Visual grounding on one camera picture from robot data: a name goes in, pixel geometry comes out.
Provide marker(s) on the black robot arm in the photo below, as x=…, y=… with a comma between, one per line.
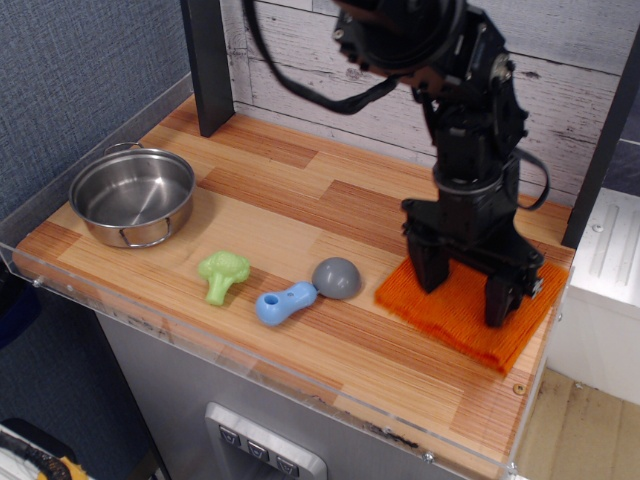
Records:
x=455, y=61

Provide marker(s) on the orange towel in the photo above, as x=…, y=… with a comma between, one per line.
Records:
x=454, y=313

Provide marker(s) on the green toy broccoli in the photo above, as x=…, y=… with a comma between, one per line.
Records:
x=222, y=270

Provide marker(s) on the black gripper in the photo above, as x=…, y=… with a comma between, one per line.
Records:
x=474, y=224

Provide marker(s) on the stainless steel pot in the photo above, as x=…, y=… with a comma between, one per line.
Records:
x=134, y=197

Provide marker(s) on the dark vertical post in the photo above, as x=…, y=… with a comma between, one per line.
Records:
x=610, y=135
x=206, y=46

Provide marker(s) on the dark left vertical post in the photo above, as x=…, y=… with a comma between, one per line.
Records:
x=206, y=46

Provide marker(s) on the clear acrylic table guard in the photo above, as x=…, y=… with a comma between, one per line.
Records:
x=344, y=379

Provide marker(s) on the black and yellow bag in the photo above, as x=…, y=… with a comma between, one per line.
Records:
x=28, y=452

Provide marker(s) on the dark right vertical post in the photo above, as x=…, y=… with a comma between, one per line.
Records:
x=610, y=135

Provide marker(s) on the grey dispenser button panel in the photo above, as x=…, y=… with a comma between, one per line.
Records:
x=262, y=444

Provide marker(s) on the blue and grey toy spoon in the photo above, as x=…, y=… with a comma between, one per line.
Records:
x=334, y=278

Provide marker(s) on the white ridged side cabinet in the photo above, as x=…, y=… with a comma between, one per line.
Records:
x=596, y=340

